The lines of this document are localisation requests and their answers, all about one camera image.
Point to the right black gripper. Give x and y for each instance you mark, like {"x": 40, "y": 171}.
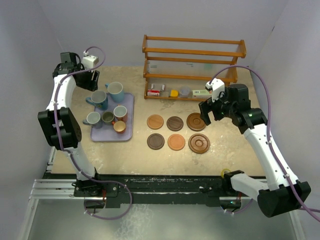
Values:
{"x": 206, "y": 106}

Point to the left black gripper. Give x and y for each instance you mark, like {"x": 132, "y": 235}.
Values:
{"x": 91, "y": 85}

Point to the ringed brown wooden coaster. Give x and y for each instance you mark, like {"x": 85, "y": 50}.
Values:
{"x": 194, "y": 122}

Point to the dark walnut coaster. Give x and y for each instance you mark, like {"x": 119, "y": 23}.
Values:
{"x": 174, "y": 123}

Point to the orange terracotta coaster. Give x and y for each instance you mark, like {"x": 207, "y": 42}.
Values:
{"x": 176, "y": 142}

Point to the light wood coaster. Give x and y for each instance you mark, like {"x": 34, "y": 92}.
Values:
{"x": 155, "y": 121}

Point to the dark brown coaster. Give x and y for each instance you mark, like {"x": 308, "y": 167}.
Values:
{"x": 155, "y": 141}

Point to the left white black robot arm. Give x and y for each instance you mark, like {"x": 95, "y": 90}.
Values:
{"x": 59, "y": 125}

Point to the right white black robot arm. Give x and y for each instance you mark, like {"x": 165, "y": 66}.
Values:
{"x": 283, "y": 191}

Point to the olive green small cup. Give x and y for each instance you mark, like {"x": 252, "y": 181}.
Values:
{"x": 108, "y": 118}

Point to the orange copper small cup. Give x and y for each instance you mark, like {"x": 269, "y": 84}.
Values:
{"x": 119, "y": 126}

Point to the green white long box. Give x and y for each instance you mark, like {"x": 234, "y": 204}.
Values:
{"x": 201, "y": 94}

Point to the teal mug white inside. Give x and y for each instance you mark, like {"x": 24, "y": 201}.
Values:
{"x": 98, "y": 99}

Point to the light blue tall mug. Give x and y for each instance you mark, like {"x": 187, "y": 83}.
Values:
{"x": 116, "y": 91}

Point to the yellow small object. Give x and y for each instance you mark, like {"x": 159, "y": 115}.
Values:
{"x": 174, "y": 93}

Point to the grey blue mug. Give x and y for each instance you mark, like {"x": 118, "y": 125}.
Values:
{"x": 94, "y": 120}

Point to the brown red mug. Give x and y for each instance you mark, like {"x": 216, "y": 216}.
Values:
{"x": 120, "y": 113}

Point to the wooden three-tier shelf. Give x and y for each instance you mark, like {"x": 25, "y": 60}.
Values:
{"x": 186, "y": 59}

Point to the lavender plastic tray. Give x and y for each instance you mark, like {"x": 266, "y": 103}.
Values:
{"x": 107, "y": 133}

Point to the red white small box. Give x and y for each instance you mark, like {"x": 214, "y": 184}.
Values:
{"x": 153, "y": 93}

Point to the yellow tape roll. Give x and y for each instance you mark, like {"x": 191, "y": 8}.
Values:
{"x": 225, "y": 171}

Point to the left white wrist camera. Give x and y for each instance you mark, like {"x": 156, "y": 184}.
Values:
{"x": 89, "y": 61}

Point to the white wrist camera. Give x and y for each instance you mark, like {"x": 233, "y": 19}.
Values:
{"x": 89, "y": 61}
{"x": 215, "y": 86}

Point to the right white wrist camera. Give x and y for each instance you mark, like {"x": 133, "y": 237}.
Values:
{"x": 215, "y": 86}

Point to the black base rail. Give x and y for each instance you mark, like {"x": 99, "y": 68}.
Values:
{"x": 113, "y": 190}

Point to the aluminium frame rail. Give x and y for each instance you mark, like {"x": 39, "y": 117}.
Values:
{"x": 44, "y": 189}

